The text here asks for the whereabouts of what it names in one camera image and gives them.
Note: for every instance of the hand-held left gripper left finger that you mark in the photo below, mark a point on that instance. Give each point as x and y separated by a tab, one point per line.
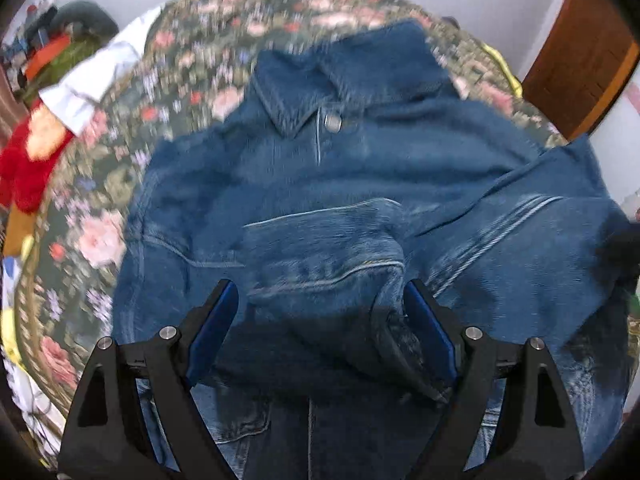
214	330

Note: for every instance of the red plush toy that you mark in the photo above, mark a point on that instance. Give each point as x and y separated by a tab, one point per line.
30	165

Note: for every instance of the green cloth pile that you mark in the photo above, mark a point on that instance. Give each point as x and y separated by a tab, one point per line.
70	57

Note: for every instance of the floral blanket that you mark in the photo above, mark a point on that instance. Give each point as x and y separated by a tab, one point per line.
200	50

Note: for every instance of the brown wooden door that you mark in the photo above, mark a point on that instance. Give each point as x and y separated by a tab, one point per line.
580	55

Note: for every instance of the blue denim jacket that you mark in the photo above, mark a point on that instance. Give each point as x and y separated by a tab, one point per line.
350	170

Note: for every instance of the yellow cloth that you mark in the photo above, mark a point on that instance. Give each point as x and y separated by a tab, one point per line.
502	67

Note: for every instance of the white cloth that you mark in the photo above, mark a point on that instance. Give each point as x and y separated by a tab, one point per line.
100	75

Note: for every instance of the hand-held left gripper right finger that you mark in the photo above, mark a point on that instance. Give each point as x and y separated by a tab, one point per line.
429	330

